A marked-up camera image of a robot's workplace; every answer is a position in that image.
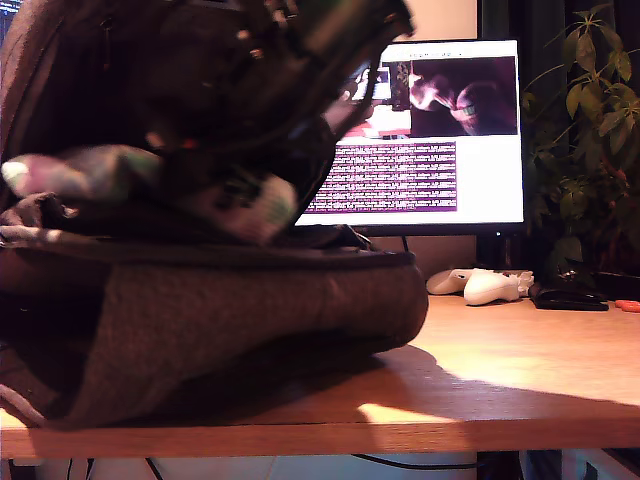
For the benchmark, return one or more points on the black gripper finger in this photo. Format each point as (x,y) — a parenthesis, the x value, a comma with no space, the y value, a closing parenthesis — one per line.
(195,172)

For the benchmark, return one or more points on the white patterned sock pair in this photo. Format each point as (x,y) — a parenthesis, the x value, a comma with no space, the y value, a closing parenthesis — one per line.
(75,175)

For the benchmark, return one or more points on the grey fabric backpack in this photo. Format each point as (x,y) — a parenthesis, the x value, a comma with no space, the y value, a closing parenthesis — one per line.
(250,310)

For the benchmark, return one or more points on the black monitor showing code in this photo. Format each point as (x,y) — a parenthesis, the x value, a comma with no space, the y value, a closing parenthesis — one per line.
(5,20)

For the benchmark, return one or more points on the white game controller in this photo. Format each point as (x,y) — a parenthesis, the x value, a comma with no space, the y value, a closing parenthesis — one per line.
(487,290)

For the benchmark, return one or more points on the black monitor stand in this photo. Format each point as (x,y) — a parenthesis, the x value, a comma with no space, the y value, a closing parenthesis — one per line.
(500,252)

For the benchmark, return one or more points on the green leafy houseplant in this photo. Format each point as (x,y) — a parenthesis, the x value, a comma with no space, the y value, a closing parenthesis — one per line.
(585,175)

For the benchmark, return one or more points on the black wallet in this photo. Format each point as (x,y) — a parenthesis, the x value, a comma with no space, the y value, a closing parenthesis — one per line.
(565,300)

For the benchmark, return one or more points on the dark table leg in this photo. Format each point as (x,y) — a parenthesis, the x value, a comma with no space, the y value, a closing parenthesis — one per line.
(497,467)

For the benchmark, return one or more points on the dark plant pot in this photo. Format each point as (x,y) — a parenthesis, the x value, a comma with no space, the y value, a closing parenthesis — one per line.
(620,285)

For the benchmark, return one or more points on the small orange object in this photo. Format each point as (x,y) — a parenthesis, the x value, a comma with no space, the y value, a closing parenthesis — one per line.
(627,304)

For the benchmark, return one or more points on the black monitor showing camera views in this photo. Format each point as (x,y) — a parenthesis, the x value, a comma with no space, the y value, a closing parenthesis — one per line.
(485,175)

